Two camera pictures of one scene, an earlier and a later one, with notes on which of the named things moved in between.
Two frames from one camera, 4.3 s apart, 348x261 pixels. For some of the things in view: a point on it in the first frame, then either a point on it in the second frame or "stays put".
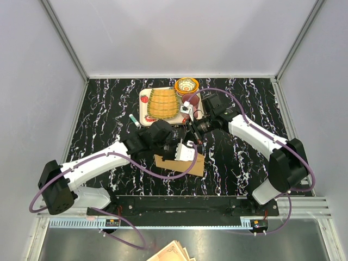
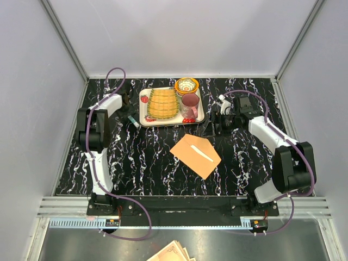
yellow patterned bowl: (186, 85) stays put
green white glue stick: (134, 120) stays put
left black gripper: (172, 157) -> (131, 111)
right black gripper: (190, 136) -> (216, 118)
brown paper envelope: (182, 166) -> (193, 159)
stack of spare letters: (172, 252) stays put
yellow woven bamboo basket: (163, 104) stays put
